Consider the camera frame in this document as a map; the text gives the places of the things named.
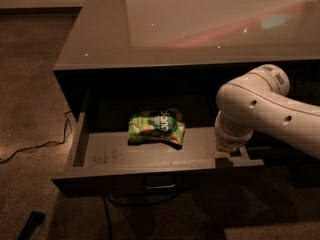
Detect dark drawer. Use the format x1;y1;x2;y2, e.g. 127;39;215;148
51;93;266;198

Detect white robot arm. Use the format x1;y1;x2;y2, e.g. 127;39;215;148
215;64;320;159

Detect green snack bag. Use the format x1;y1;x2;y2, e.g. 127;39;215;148
128;108;186;149

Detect black bar on floor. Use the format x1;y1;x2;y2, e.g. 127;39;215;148
17;211;45;240

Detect thin black floor cable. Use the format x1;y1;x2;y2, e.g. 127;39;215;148
0;109;73;165

